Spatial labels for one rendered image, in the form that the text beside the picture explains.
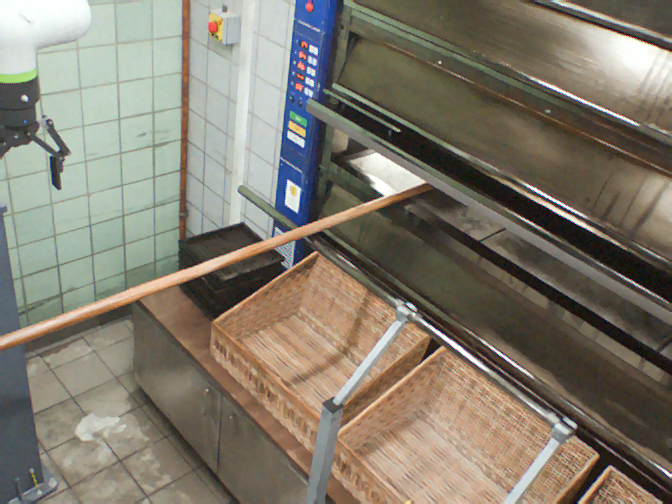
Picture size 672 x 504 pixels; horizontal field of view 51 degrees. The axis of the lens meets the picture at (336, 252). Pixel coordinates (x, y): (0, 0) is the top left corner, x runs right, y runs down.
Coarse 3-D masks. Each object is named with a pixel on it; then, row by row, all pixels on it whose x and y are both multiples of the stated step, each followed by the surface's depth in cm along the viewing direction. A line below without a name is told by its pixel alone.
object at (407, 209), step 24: (336, 168) 240; (360, 168) 240; (384, 192) 228; (408, 216) 221; (432, 216) 219; (456, 240) 209; (480, 264) 205; (504, 264) 202; (528, 288) 195; (552, 288) 195; (552, 312) 191; (576, 312) 187; (600, 336) 183; (624, 336) 182; (624, 360) 179; (648, 360) 175
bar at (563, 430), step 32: (288, 224) 206; (384, 288) 186; (416, 320) 177; (352, 384) 179; (512, 384) 162; (320, 416) 182; (544, 416) 156; (320, 448) 186; (544, 448) 155; (320, 480) 192
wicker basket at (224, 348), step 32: (320, 256) 254; (288, 288) 253; (352, 288) 245; (224, 320) 235; (256, 320) 248; (288, 320) 260; (320, 320) 256; (352, 320) 246; (384, 320) 237; (224, 352) 233; (256, 352) 243; (288, 352) 246; (320, 352) 248; (352, 352) 247; (384, 352) 238; (416, 352) 223; (256, 384) 224; (288, 384) 233; (320, 384) 235; (384, 384) 219; (288, 416) 215; (352, 416) 214
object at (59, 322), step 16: (400, 192) 223; (416, 192) 227; (352, 208) 211; (368, 208) 213; (320, 224) 202; (336, 224) 206; (272, 240) 191; (288, 240) 194; (224, 256) 182; (240, 256) 184; (192, 272) 176; (208, 272) 179; (144, 288) 168; (160, 288) 170; (96, 304) 161; (112, 304) 162; (48, 320) 154; (64, 320) 156; (80, 320) 158; (16, 336) 149; (32, 336) 151
